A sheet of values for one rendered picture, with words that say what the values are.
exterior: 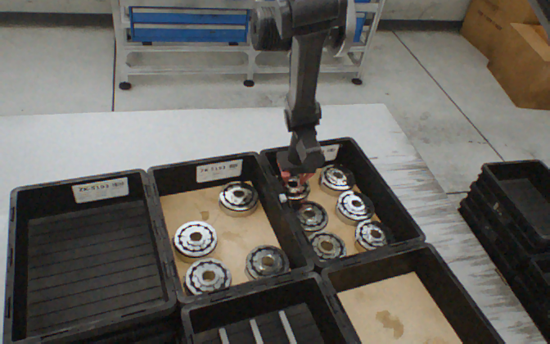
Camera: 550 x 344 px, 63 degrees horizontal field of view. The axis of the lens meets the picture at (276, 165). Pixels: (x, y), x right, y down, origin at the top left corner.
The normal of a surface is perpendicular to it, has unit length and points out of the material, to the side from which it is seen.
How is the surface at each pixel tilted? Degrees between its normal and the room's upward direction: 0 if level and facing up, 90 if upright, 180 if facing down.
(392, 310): 0
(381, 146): 0
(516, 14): 91
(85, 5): 90
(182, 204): 0
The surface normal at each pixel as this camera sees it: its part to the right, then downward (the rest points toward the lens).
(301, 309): 0.13, -0.72
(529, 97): 0.02, 0.69
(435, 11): 0.23, 0.68
